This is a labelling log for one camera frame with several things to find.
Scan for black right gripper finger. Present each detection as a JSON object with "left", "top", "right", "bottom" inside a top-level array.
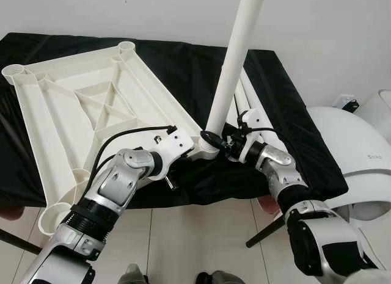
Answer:
[{"left": 200, "top": 131, "right": 228, "bottom": 151}]

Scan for white plastic table leg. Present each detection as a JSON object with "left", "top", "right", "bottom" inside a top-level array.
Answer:
[
  {"left": 239, "top": 81, "right": 269, "bottom": 131},
  {"left": 243, "top": 67, "right": 283, "bottom": 151},
  {"left": 235, "top": 93, "right": 249, "bottom": 125},
  {"left": 205, "top": 0, "right": 268, "bottom": 145}
]

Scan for white plastic table top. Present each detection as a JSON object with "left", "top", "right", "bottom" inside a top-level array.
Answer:
[{"left": 2, "top": 41, "right": 221, "bottom": 236}]

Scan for pink cloth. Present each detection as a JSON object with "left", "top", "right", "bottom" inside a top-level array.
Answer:
[
  {"left": 0, "top": 206, "right": 22, "bottom": 222},
  {"left": 257, "top": 195, "right": 282, "bottom": 214}
]

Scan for black metal table leg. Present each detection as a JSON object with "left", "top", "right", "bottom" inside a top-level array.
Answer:
[
  {"left": 0, "top": 228, "right": 43, "bottom": 255},
  {"left": 246, "top": 214, "right": 288, "bottom": 248}
]

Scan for white dome litter box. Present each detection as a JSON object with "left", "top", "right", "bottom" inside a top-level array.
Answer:
[{"left": 305, "top": 106, "right": 391, "bottom": 220}]

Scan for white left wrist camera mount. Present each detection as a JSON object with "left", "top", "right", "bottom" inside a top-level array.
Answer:
[{"left": 148, "top": 126, "right": 196, "bottom": 175}]

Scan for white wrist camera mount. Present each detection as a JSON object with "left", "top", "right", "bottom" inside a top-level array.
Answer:
[
  {"left": 148, "top": 126, "right": 196, "bottom": 175},
  {"left": 235, "top": 110, "right": 267, "bottom": 164}
]

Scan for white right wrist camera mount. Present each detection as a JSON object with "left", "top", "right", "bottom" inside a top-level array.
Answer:
[{"left": 235, "top": 110, "right": 267, "bottom": 164}]

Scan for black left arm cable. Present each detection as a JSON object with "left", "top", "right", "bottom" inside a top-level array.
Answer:
[{"left": 86, "top": 125, "right": 179, "bottom": 196}]

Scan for white wall socket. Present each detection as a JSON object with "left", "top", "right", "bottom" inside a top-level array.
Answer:
[{"left": 337, "top": 93, "right": 356, "bottom": 107}]

